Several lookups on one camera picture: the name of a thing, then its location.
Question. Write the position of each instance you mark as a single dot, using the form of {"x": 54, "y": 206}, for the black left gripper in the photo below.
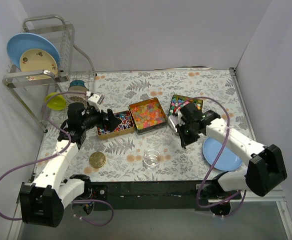
{"x": 105, "y": 120}

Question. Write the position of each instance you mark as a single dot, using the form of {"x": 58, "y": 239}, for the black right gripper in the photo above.
{"x": 183, "y": 132}

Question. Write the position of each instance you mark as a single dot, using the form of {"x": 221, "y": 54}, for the gold tin of lollipops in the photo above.
{"x": 125, "y": 127}

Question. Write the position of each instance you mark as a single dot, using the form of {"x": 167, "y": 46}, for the tin of gummy candies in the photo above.
{"x": 148, "y": 115}

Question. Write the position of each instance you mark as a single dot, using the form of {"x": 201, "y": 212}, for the clear glass bowl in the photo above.
{"x": 151, "y": 159}

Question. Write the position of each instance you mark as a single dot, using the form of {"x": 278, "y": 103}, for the tin of star candies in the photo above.
{"x": 179, "y": 101}

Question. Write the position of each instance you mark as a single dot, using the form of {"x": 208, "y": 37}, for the silver metal scoop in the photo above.
{"x": 173, "y": 121}

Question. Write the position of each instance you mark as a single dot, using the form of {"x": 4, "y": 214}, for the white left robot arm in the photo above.
{"x": 43, "y": 201}

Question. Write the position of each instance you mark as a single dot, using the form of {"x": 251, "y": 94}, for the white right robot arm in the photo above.
{"x": 265, "y": 164}

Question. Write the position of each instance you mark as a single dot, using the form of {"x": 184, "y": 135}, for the floral tablecloth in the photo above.
{"x": 124, "y": 154}

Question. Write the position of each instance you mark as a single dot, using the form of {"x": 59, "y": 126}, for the round gold tin lid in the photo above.
{"x": 97, "y": 159}

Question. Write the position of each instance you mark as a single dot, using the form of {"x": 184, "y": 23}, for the blue patterned ceramic bowl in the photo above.
{"x": 78, "y": 90}

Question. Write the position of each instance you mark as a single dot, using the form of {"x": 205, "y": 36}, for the green plastic bowl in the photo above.
{"x": 57, "y": 103}

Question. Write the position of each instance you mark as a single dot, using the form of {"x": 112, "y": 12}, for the metal dish rack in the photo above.
{"x": 62, "y": 37}

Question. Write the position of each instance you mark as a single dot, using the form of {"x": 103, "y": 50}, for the cream plate in rack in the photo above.
{"x": 37, "y": 59}

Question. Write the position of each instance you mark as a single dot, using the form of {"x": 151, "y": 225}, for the blue plate in rack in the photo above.
{"x": 21, "y": 42}

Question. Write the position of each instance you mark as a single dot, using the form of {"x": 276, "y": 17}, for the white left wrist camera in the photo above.
{"x": 95, "y": 100}

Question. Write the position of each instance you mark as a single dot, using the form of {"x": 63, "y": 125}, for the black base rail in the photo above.
{"x": 141, "y": 195}

